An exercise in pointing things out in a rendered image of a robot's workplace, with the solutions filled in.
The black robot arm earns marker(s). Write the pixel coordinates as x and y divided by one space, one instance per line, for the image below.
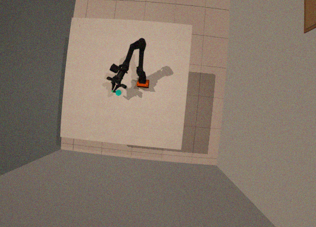
124 67

